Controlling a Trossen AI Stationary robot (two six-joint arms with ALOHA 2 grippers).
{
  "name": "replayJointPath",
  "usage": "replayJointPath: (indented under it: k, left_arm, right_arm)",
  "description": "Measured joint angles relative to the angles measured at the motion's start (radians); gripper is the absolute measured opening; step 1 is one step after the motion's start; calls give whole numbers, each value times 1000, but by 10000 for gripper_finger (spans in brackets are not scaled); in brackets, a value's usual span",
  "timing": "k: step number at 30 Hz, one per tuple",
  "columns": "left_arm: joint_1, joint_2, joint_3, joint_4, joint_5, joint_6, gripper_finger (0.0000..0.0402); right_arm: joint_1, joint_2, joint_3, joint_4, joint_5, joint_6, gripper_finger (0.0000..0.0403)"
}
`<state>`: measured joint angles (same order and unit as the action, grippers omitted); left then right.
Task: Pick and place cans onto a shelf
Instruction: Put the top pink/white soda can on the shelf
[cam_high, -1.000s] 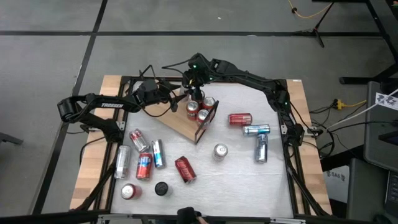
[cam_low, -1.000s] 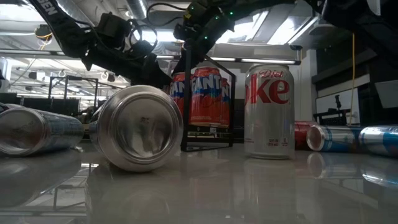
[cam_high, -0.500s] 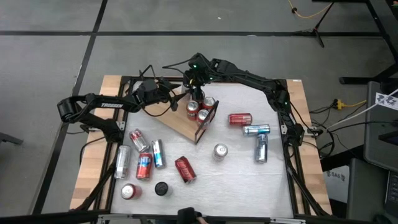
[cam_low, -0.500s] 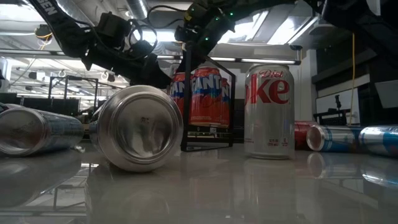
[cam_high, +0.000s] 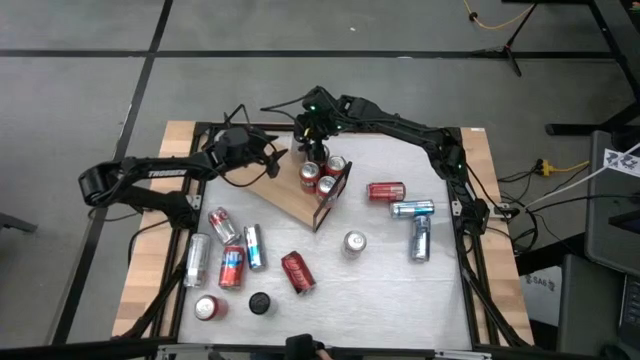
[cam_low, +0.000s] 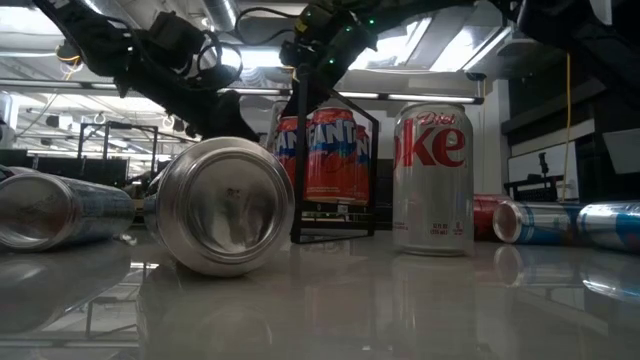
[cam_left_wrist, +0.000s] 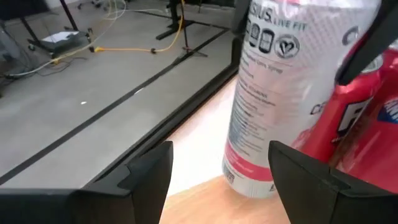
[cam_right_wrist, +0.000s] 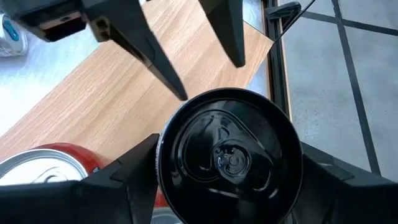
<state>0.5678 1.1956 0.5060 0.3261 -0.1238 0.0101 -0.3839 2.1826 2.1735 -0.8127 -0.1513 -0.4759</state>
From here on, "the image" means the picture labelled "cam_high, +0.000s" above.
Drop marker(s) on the white cardboard box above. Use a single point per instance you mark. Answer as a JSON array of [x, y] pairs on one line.
[[540, 287]]

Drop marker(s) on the person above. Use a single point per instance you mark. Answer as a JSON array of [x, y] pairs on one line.
[[300, 346]]

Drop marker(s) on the silver Diet Coke can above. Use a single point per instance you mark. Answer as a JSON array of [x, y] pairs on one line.
[[354, 243]]

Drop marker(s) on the silver and red soda can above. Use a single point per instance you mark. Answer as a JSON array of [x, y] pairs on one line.
[[223, 225]]

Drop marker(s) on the wooden table side board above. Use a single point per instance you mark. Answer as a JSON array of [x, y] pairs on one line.
[[500, 280], [145, 260]]

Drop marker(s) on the white slim can black lid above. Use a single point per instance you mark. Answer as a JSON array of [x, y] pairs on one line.
[[327, 152], [260, 303]]

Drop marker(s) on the red Fanta can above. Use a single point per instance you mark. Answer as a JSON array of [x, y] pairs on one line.
[[232, 267], [335, 165], [326, 186]]

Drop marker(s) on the black aluminium table frame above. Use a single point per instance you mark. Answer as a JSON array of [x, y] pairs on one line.
[[465, 280]]

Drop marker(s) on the blue and silver slim can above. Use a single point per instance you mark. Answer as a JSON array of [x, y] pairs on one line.
[[421, 238], [412, 208], [255, 247]]

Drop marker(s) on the black desk frame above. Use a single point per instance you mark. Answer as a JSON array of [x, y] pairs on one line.
[[612, 50]]

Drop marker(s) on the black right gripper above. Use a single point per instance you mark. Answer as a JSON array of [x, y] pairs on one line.
[[317, 112]]

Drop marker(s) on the red Coca-Cola can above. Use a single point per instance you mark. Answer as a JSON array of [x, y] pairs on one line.
[[298, 272], [386, 191]]

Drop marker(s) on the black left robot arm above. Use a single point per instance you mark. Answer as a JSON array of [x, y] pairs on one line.
[[165, 173]]

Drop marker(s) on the black tripod stand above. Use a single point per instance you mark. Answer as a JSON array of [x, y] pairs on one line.
[[508, 49]]

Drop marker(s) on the wooden shelf board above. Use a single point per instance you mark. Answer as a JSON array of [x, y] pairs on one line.
[[285, 195]]

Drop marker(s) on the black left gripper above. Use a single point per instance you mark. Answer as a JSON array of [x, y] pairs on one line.
[[235, 142]]

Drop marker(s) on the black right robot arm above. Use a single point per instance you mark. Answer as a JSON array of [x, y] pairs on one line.
[[400, 127]]

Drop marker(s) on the white paper label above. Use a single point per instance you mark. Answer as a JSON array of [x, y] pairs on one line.
[[621, 162]]

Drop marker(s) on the grey cabinet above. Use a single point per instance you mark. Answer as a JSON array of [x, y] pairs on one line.
[[612, 210], [590, 300]]

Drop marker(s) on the grey chair foot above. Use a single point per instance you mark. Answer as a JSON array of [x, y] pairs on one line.
[[15, 222]]

